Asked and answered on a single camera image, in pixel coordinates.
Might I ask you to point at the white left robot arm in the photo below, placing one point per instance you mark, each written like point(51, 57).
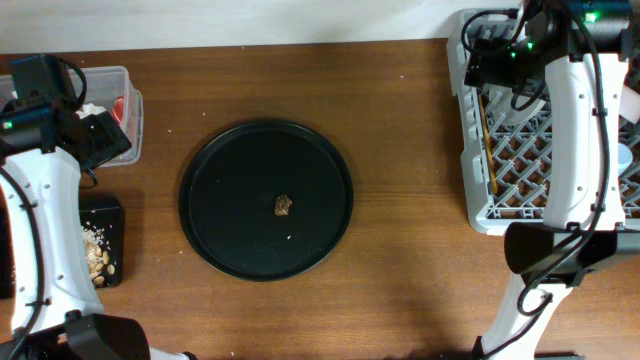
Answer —
point(57, 312)

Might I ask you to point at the pile of rice and seeds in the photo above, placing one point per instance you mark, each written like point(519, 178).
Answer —
point(101, 260)

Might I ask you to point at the white pink bowl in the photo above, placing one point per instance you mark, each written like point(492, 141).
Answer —
point(629, 105)

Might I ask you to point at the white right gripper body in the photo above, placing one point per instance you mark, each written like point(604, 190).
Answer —
point(510, 66)

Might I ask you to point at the round black tray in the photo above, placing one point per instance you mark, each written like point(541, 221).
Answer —
point(228, 191)

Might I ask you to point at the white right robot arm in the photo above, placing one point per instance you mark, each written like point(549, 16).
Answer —
point(580, 52)

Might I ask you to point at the red strawberry snack wrapper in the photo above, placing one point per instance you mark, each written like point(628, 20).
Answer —
point(118, 110)

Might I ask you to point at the brown food scrap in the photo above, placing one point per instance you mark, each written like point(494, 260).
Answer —
point(282, 205)

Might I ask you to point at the light blue cup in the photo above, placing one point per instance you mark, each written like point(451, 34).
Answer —
point(625, 158)

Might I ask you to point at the grey dishwasher rack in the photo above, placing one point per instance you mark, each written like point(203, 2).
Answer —
point(522, 153)

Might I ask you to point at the white tissue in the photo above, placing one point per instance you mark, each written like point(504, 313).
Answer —
point(89, 109)

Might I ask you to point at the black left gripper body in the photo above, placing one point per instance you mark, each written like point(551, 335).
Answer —
point(110, 141)

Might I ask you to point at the wooden chopstick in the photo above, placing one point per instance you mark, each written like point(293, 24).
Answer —
point(487, 144)

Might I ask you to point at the black rectangular food bin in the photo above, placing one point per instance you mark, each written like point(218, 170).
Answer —
point(105, 212)

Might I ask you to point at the light grey plate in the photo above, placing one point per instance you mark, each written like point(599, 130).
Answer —
point(499, 107)

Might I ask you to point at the clear plastic bin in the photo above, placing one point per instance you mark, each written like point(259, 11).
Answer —
point(112, 85)

